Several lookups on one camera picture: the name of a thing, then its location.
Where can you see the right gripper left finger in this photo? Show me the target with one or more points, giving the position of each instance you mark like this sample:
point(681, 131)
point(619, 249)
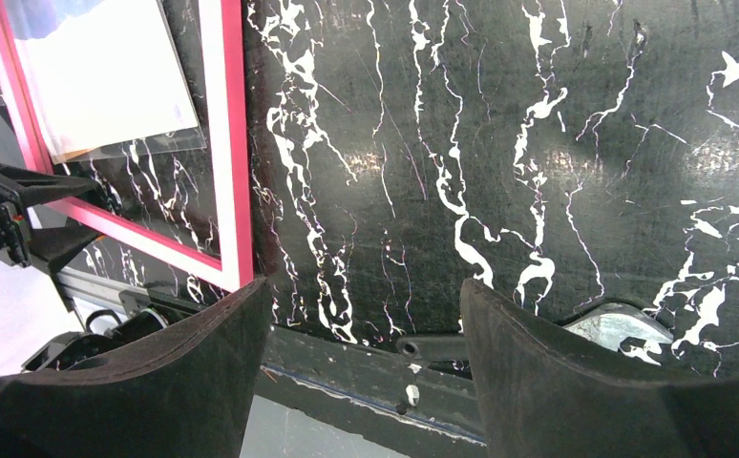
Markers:
point(184, 391)

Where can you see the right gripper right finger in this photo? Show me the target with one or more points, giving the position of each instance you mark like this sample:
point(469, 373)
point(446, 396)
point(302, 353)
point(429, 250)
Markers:
point(543, 391)

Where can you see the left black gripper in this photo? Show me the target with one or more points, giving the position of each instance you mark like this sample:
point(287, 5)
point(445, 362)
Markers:
point(48, 250)

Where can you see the landscape photo print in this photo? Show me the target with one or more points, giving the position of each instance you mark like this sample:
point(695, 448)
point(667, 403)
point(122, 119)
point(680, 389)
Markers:
point(31, 23)

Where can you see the pink photo frame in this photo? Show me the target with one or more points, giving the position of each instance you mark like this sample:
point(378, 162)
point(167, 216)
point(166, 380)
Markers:
point(222, 52)

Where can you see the clear glass sheet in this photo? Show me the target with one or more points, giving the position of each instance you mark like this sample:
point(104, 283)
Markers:
point(131, 73)

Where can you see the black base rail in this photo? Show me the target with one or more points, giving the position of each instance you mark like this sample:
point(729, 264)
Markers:
point(387, 398)

